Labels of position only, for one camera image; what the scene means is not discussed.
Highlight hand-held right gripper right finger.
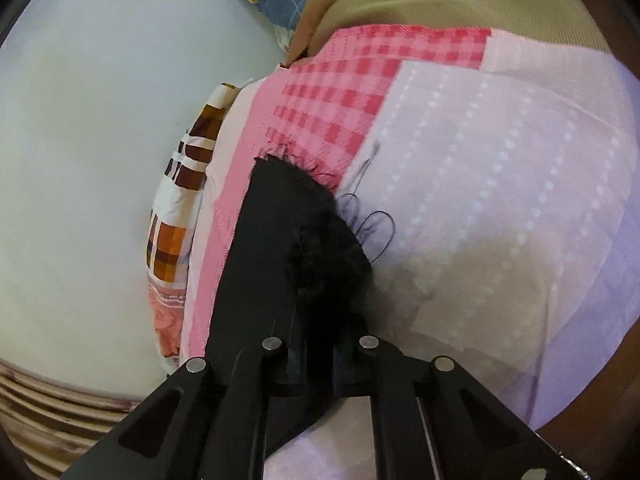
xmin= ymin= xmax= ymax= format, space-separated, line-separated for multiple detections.
xmin=339 ymin=335 xmax=587 ymax=480

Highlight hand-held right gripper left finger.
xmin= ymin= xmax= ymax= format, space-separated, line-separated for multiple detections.
xmin=60 ymin=337 xmax=292 ymax=480

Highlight beige cloth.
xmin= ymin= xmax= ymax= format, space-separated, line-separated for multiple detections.
xmin=287 ymin=0 xmax=613 ymax=68

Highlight orange plaid folded quilt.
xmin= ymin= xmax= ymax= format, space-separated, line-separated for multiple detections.
xmin=145 ymin=82 xmax=241 ymax=376

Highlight striped floral curtain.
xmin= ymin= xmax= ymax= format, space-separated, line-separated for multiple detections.
xmin=0 ymin=360 xmax=141 ymax=480

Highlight pink checked bedsheet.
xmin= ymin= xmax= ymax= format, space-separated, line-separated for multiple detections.
xmin=187 ymin=25 xmax=638 ymax=480

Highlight black pants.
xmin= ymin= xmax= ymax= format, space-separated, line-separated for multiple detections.
xmin=205 ymin=152 xmax=396 ymax=456

